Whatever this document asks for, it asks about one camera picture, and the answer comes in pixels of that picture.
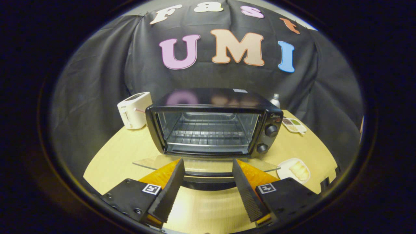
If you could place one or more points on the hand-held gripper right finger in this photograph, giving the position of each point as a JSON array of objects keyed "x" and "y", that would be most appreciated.
[{"x": 248, "y": 195}]

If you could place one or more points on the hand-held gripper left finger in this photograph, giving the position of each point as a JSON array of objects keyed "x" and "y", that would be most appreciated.
[{"x": 169, "y": 195}]

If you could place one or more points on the golden ridged bread roll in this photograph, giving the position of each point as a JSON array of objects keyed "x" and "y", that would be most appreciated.
[{"x": 299, "y": 170}]

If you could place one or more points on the black toaster oven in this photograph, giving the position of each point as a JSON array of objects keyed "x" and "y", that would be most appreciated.
[{"x": 269, "y": 117}]

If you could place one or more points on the white pop-up toaster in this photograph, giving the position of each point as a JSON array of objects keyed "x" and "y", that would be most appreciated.
[{"x": 133, "y": 110}]

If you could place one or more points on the white square plate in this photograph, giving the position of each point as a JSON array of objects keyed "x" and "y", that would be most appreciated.
[{"x": 284, "y": 169}]

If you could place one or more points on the white divided condiment dish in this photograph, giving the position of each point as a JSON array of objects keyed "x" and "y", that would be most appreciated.
[{"x": 294, "y": 125}]

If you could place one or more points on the silver bottle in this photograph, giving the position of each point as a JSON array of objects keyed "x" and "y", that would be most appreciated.
[{"x": 275, "y": 101}]

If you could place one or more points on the black backdrop cloth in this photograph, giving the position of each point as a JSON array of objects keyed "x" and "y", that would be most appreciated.
[{"x": 97, "y": 81}]

